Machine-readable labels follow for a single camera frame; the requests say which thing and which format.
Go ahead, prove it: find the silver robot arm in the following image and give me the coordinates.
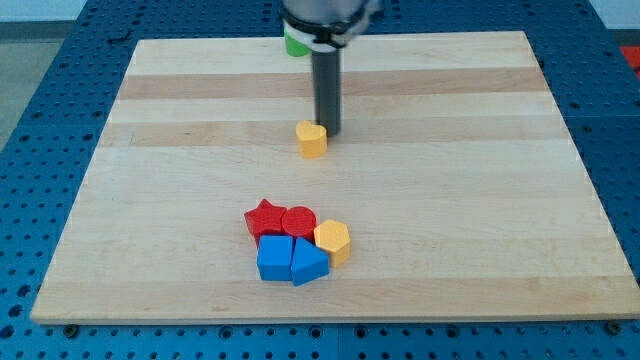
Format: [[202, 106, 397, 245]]
[[282, 0, 382, 53]]

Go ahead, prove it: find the blue perforated table plate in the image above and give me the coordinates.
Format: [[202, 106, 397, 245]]
[[1, 1, 639, 359]]

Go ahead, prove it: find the green block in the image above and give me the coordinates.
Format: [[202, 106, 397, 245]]
[[283, 23, 310, 57]]

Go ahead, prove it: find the red cylinder block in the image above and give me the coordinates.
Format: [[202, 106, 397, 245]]
[[281, 206, 317, 243]]

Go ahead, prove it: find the blue square block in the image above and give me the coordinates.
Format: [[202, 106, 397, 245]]
[[256, 235, 294, 281]]

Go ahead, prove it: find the wooden board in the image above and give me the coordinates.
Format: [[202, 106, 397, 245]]
[[31, 31, 639, 325]]

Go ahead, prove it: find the yellow heart block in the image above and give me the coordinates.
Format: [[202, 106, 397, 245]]
[[295, 120, 327, 159]]

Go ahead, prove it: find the yellow hexagon block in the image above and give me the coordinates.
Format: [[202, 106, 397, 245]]
[[314, 219, 351, 268]]

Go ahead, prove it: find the blue triangle block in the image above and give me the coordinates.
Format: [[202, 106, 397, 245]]
[[290, 237, 329, 286]]

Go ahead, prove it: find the red star block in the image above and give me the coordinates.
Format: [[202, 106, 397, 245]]
[[244, 199, 287, 246]]

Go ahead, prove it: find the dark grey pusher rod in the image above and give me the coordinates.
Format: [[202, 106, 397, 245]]
[[311, 50, 342, 137]]

